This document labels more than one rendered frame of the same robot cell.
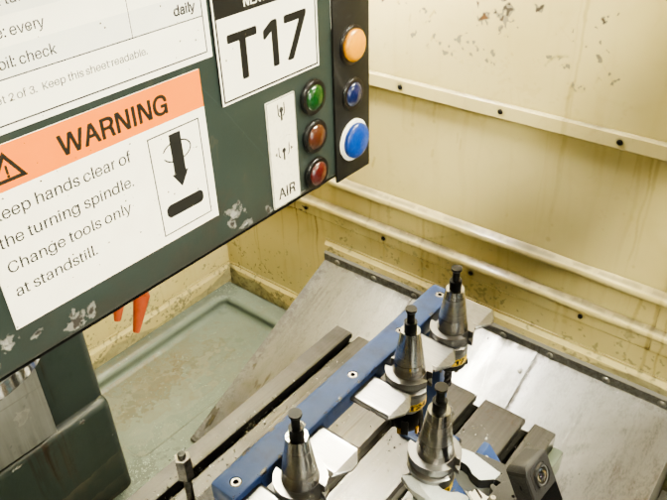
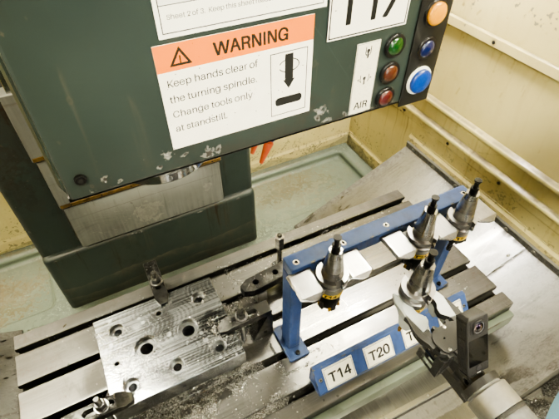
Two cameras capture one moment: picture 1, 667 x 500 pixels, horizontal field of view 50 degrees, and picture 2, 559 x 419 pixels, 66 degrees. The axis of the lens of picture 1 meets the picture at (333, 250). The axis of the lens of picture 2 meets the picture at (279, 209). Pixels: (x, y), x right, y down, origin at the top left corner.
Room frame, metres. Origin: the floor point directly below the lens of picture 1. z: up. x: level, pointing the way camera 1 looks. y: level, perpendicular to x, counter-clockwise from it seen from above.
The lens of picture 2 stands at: (0.04, -0.05, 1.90)
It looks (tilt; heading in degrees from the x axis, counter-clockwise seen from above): 46 degrees down; 23
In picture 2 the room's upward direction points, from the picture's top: straight up
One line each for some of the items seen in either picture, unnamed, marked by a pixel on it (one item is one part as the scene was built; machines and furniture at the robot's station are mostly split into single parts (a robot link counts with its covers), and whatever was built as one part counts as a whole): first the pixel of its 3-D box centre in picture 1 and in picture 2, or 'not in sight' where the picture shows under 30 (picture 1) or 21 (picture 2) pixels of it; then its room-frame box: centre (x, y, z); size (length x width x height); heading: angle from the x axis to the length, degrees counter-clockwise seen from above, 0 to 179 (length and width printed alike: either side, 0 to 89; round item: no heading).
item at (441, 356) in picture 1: (431, 353); (441, 228); (0.74, -0.13, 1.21); 0.07 x 0.05 x 0.01; 50
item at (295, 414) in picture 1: (296, 424); (336, 243); (0.53, 0.05, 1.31); 0.02 x 0.02 x 0.03
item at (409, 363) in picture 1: (409, 349); (427, 221); (0.69, -0.09, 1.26); 0.04 x 0.04 x 0.07
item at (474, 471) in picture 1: (463, 472); (432, 305); (0.57, -0.15, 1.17); 0.09 x 0.03 x 0.06; 36
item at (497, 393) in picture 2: not in sight; (493, 399); (0.42, -0.27, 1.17); 0.08 x 0.05 x 0.08; 140
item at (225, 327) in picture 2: not in sight; (244, 322); (0.49, 0.23, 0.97); 0.13 x 0.03 x 0.15; 140
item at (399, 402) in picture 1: (384, 400); (400, 246); (0.65, -0.06, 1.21); 0.07 x 0.05 x 0.01; 50
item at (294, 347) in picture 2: not in sight; (291, 310); (0.52, 0.12, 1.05); 0.10 x 0.05 x 0.30; 50
